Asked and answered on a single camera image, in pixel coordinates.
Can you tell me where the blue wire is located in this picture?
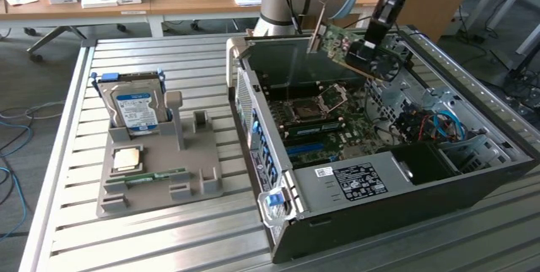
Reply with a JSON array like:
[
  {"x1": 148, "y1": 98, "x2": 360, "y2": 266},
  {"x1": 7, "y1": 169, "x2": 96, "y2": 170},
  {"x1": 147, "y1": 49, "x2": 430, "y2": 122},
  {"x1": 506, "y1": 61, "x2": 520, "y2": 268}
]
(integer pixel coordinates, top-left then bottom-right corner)
[{"x1": 434, "y1": 111, "x2": 468, "y2": 143}]

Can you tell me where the blue expansion slot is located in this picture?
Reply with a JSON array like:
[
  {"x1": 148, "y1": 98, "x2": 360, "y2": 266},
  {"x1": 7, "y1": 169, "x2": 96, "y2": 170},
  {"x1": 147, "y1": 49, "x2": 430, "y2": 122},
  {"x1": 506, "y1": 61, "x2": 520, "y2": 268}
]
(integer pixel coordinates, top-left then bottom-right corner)
[{"x1": 287, "y1": 143, "x2": 326, "y2": 156}]

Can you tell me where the green graphics card black fan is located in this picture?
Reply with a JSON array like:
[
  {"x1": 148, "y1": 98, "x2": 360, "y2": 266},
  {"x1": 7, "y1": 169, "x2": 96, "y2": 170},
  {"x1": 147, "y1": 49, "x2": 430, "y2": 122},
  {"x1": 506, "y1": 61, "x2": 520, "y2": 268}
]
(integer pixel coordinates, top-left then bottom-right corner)
[{"x1": 307, "y1": 0, "x2": 404, "y2": 82}]

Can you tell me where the grey power supply unit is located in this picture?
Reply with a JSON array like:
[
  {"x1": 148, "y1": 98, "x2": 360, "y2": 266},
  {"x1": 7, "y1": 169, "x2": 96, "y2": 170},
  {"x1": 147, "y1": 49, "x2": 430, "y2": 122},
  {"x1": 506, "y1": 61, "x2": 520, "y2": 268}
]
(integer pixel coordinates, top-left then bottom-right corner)
[{"x1": 291, "y1": 153, "x2": 418, "y2": 213}]

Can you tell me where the silver CPU chip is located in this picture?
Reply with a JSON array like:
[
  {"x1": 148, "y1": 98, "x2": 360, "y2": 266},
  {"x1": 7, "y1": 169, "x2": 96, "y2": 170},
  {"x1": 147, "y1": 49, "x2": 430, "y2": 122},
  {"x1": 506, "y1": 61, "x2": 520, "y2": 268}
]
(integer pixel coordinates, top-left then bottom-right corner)
[{"x1": 112, "y1": 147, "x2": 144, "y2": 172}]

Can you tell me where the wooden desk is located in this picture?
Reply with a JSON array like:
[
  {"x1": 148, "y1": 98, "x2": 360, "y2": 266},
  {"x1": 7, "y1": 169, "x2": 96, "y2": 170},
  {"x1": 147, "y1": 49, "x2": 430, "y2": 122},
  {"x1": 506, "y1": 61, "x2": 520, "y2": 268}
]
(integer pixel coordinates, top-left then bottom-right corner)
[{"x1": 0, "y1": 0, "x2": 383, "y2": 63}]

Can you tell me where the perforated silver drive cage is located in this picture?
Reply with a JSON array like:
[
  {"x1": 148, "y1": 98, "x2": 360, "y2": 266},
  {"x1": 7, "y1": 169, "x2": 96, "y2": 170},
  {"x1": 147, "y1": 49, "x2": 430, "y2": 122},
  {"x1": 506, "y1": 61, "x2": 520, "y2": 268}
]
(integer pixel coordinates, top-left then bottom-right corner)
[{"x1": 364, "y1": 60, "x2": 427, "y2": 121}]

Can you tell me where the hard disk blue caddy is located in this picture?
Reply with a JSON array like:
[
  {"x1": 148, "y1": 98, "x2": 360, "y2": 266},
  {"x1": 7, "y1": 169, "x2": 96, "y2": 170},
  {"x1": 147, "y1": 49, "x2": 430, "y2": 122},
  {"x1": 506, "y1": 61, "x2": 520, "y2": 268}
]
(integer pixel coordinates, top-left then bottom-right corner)
[{"x1": 90, "y1": 68, "x2": 175, "y2": 137}]

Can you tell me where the grey chipset heatsink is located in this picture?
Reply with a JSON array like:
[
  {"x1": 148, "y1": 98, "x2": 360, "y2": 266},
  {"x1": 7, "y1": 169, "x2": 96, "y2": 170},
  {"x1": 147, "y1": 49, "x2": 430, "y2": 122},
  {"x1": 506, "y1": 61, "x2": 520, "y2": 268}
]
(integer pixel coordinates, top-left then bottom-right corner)
[{"x1": 342, "y1": 145, "x2": 370, "y2": 159}]

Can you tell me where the silver disk bay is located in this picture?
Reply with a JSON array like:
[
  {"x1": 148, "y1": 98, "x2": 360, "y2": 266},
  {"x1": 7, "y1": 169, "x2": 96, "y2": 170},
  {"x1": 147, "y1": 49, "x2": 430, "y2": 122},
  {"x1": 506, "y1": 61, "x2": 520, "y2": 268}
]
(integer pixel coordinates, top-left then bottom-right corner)
[{"x1": 438, "y1": 134, "x2": 514, "y2": 173}]

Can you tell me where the grey parts rack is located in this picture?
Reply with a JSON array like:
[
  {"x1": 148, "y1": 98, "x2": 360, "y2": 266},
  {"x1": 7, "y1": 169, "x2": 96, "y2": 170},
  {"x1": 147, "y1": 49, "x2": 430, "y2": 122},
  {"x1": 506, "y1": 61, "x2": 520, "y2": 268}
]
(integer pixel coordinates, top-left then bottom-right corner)
[{"x1": 96, "y1": 90, "x2": 224, "y2": 219}]

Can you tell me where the green motherboard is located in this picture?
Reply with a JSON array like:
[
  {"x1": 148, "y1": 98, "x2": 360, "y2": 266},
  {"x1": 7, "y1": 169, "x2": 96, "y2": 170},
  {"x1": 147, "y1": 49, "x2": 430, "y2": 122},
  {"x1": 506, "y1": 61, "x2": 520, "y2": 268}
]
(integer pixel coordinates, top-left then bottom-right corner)
[{"x1": 268, "y1": 90, "x2": 396, "y2": 170}]

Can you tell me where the CPU socket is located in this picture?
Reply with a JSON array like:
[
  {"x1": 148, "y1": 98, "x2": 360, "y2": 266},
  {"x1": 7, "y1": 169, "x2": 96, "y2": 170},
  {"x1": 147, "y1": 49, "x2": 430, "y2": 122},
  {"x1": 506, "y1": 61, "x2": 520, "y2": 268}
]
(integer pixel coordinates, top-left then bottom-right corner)
[{"x1": 291, "y1": 97, "x2": 330, "y2": 121}]

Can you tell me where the green RAM stick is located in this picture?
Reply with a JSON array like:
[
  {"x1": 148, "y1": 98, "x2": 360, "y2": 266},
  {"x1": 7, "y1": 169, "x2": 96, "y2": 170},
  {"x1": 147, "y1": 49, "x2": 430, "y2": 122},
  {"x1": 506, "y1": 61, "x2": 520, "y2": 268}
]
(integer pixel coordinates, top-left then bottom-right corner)
[
  {"x1": 288, "y1": 122, "x2": 343, "y2": 139},
  {"x1": 104, "y1": 166, "x2": 190, "y2": 185}
]

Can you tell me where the open black PC case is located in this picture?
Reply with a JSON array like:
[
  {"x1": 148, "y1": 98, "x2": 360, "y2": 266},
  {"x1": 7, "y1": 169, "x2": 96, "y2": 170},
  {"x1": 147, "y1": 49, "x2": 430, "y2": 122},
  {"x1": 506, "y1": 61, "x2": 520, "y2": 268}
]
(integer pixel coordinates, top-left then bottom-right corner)
[{"x1": 226, "y1": 24, "x2": 540, "y2": 265}]

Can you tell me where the wooden cabinet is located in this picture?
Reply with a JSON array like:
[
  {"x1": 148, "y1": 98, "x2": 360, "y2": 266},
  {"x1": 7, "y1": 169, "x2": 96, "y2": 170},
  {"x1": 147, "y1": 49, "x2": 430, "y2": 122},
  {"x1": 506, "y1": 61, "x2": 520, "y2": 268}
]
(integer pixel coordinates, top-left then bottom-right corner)
[{"x1": 350, "y1": 0, "x2": 484, "y2": 42}]

